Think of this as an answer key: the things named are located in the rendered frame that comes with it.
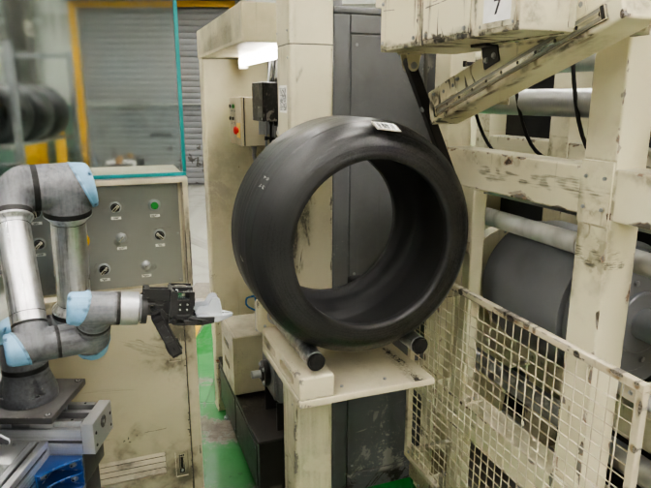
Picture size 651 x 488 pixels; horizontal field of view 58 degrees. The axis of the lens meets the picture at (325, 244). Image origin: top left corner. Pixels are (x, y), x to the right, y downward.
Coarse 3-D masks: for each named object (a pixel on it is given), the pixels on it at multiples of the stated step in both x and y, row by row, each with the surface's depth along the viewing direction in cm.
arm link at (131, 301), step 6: (126, 294) 132; (132, 294) 132; (138, 294) 132; (126, 300) 130; (132, 300) 131; (138, 300) 131; (126, 306) 130; (132, 306) 130; (138, 306) 131; (126, 312) 130; (132, 312) 130; (138, 312) 131; (120, 318) 136; (126, 318) 130; (132, 318) 131; (138, 318) 131; (120, 324) 132; (126, 324) 133; (132, 324) 133
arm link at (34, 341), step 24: (24, 168) 141; (0, 192) 137; (24, 192) 139; (0, 216) 136; (24, 216) 139; (0, 240) 135; (24, 240) 136; (24, 264) 134; (24, 288) 132; (24, 312) 130; (24, 336) 128; (48, 336) 130; (24, 360) 128
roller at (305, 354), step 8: (272, 320) 170; (280, 328) 162; (288, 336) 155; (296, 344) 149; (304, 344) 147; (304, 352) 144; (312, 352) 142; (320, 352) 142; (304, 360) 143; (312, 360) 141; (320, 360) 141; (312, 368) 141; (320, 368) 142
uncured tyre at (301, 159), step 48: (288, 144) 136; (336, 144) 130; (384, 144) 134; (432, 144) 142; (240, 192) 145; (288, 192) 128; (432, 192) 162; (240, 240) 139; (288, 240) 130; (432, 240) 165; (288, 288) 133; (336, 288) 171; (384, 288) 172; (432, 288) 146; (336, 336) 141; (384, 336) 145
